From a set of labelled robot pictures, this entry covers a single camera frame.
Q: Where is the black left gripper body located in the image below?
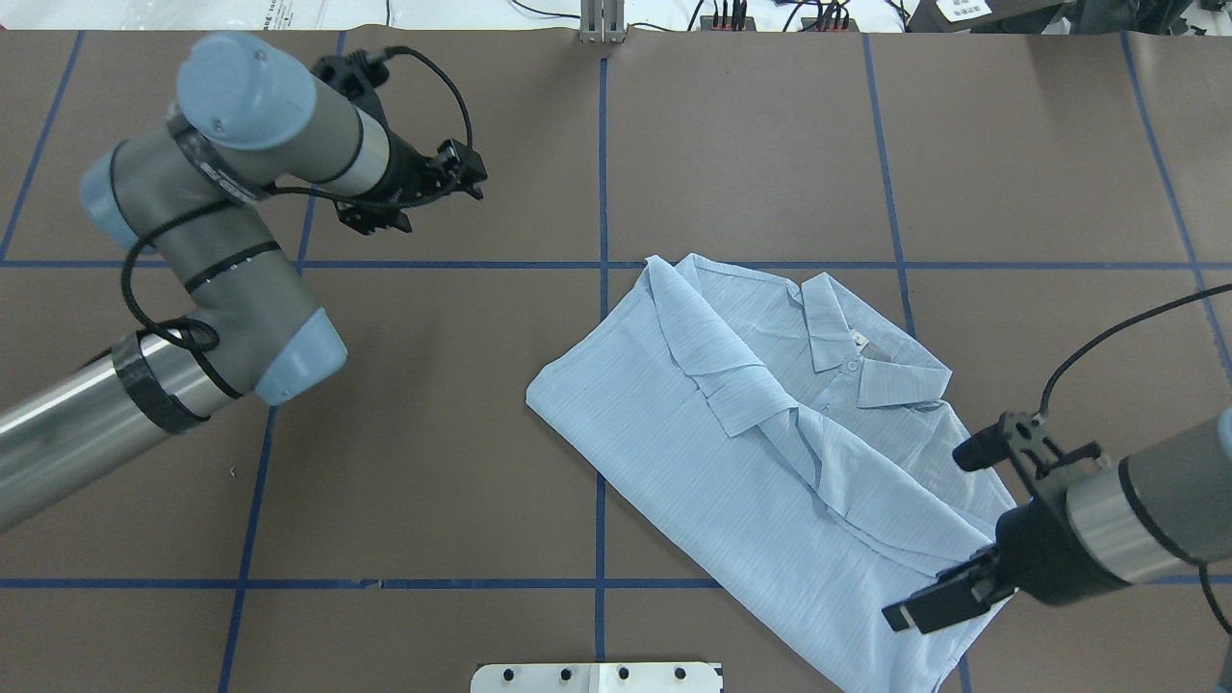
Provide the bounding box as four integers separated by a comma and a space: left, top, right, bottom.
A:
371, 129, 488, 208

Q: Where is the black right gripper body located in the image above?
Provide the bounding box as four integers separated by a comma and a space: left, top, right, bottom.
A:
933, 499, 1130, 609

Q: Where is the light blue button-up shirt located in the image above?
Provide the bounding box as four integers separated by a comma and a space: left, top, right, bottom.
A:
526, 254, 1014, 692

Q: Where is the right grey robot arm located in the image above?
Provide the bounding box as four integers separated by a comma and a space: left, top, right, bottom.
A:
882, 412, 1231, 634

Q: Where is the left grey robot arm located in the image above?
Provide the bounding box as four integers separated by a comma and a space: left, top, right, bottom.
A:
1, 31, 488, 530

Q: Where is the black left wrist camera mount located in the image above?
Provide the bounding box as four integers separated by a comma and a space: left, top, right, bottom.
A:
310, 51, 389, 126

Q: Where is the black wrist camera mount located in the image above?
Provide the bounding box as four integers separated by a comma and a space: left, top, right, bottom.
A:
310, 51, 389, 126
952, 412, 1112, 504

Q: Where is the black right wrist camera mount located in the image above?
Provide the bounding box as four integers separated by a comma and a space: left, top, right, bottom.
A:
952, 412, 1112, 504

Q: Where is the grey aluminium frame post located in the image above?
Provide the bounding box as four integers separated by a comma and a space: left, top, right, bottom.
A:
579, 0, 628, 44

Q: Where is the black braided left cable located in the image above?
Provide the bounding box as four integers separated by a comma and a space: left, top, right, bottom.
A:
120, 46, 476, 400

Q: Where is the black braided cable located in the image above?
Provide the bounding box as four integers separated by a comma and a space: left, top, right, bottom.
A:
1035, 281, 1232, 636
120, 46, 476, 400

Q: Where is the black braided right cable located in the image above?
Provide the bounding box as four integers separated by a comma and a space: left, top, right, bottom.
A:
1035, 281, 1232, 636

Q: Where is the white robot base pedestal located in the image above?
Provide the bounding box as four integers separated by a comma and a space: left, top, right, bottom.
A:
469, 661, 726, 692

